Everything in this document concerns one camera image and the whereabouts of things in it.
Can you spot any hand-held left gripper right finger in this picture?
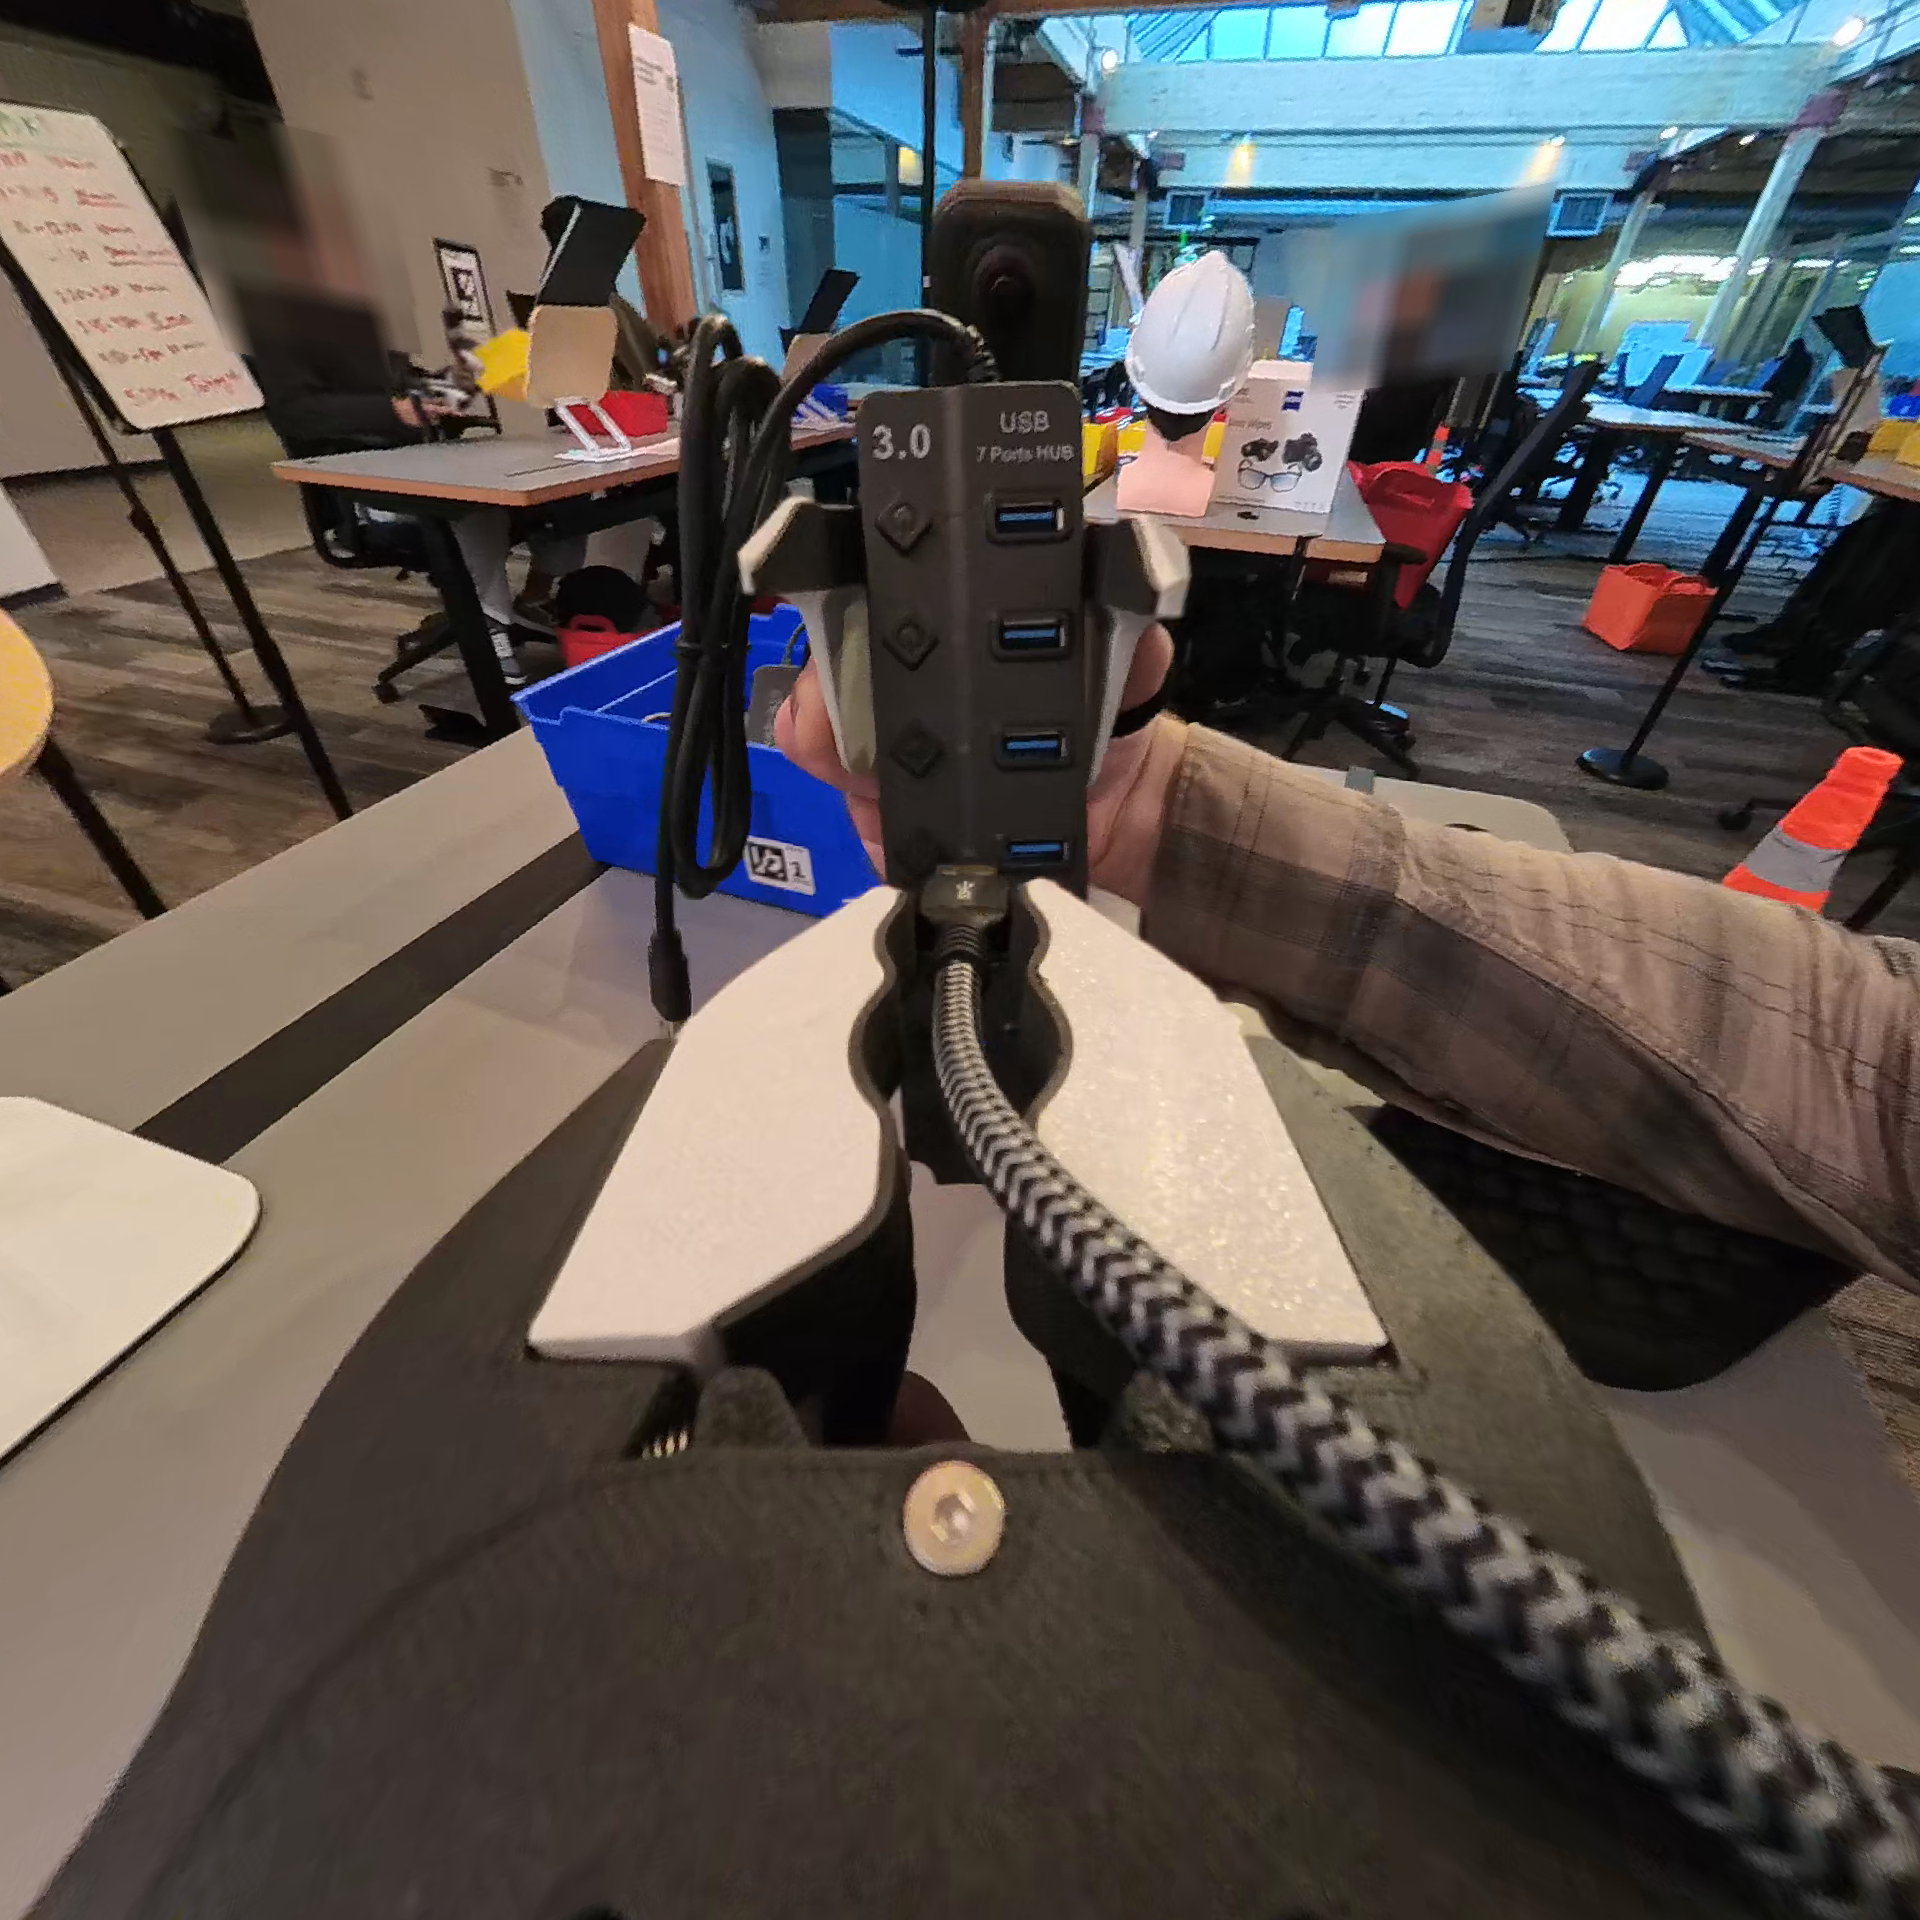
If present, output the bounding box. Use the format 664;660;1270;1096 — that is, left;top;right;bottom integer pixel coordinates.
1024;880;1392;1359

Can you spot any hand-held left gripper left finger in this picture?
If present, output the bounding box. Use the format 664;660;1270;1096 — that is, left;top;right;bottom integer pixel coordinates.
526;886;922;1452

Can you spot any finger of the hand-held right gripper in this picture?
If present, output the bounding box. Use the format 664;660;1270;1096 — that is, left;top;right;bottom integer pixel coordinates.
735;491;887;778
1081;517;1196;745

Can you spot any black usb hub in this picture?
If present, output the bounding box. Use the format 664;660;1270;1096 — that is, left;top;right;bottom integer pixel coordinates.
855;376;1092;901

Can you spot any braided usb cable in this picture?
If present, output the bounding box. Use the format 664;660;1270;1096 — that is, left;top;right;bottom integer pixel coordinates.
911;863;1920;1920

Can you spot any black hub cable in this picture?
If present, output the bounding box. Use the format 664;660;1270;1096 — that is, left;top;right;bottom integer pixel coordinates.
643;315;997;1027

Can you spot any blue storage bin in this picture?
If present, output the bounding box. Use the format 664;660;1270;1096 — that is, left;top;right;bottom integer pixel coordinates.
515;601;887;923

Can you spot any person's right forearm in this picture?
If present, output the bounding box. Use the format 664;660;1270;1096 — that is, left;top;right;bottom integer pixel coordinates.
1135;717;1920;1295

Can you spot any person's right hand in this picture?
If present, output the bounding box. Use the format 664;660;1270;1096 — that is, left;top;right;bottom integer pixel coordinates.
772;624;1196;911

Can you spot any pink mannequin head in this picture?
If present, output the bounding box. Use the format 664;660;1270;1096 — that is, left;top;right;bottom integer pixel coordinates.
1117;396;1224;521

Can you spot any white hard hat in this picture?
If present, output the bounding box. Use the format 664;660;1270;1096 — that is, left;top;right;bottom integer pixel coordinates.
1121;243;1261;420

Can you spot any white printed box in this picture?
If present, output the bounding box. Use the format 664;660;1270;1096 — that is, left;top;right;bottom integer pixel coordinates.
1211;359;1369;517

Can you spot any small wooden stand board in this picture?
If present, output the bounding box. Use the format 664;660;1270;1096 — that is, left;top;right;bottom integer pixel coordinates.
520;305;620;412

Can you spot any wooden pillar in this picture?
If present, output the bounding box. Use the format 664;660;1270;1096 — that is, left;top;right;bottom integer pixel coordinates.
589;0;702;341

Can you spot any long wooden desk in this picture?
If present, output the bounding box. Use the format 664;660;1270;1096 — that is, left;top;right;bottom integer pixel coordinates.
270;396;863;745

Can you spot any black tilted board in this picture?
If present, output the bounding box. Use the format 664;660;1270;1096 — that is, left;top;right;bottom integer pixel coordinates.
536;195;643;315

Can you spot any paper notice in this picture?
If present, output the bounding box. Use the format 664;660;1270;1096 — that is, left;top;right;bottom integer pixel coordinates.
620;24;685;189

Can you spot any black mesh office chair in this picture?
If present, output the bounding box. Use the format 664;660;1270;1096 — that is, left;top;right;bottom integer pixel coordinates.
1369;1104;1861;1390

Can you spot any orange bin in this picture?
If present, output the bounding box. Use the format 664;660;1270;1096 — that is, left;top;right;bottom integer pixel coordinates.
1589;564;1727;660

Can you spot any white stand base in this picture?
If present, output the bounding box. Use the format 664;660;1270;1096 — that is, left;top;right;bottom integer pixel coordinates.
0;1096;262;1462

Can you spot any orange traffic cone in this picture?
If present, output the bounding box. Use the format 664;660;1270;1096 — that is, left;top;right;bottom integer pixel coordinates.
1717;745;1903;911

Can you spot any whiteboard with red writing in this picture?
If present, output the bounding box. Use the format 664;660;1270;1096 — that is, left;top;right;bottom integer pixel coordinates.
0;102;270;433

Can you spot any instruction sheet on board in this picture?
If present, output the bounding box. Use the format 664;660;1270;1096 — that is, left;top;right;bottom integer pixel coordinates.
0;609;56;786

